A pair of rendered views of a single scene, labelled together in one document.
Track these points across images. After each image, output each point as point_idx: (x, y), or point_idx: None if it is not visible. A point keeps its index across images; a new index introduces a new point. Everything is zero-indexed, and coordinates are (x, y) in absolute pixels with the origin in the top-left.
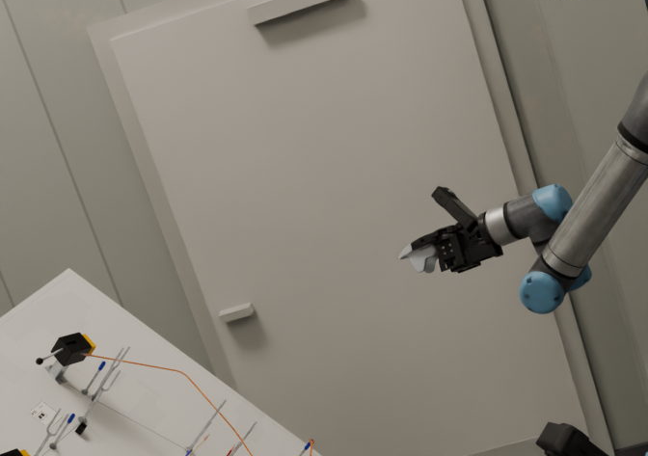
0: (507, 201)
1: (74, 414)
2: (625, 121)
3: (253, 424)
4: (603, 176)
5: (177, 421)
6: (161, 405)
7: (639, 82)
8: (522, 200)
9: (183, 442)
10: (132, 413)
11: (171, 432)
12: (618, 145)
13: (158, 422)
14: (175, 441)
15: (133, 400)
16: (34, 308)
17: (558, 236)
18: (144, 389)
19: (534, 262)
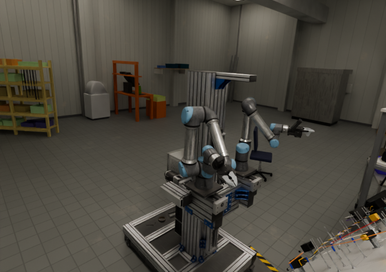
0: (214, 153)
1: None
2: (217, 117)
3: (319, 240)
4: (220, 130)
5: (358, 271)
6: (368, 270)
7: (208, 110)
8: (214, 150)
9: (356, 268)
10: (385, 260)
11: (363, 267)
12: (217, 123)
13: (370, 265)
14: (360, 266)
15: (385, 263)
16: None
17: (226, 148)
18: (379, 268)
19: (227, 159)
